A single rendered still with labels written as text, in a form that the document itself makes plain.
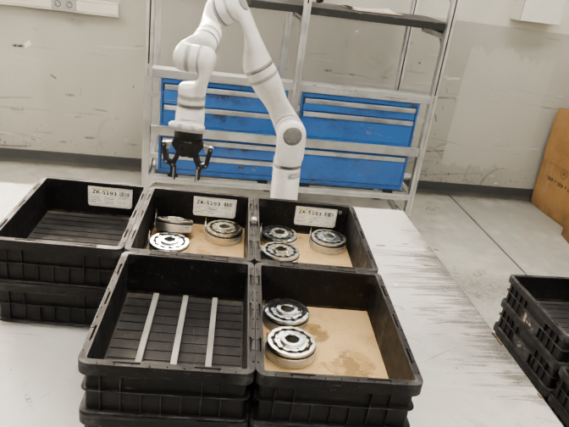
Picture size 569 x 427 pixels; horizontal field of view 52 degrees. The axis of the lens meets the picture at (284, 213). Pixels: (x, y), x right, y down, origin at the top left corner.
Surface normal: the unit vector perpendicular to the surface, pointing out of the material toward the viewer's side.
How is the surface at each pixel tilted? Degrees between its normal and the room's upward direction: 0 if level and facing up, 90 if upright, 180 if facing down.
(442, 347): 0
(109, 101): 90
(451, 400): 0
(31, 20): 90
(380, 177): 90
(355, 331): 0
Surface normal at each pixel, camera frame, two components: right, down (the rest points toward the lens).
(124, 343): 0.13, -0.91
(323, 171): 0.12, 0.41
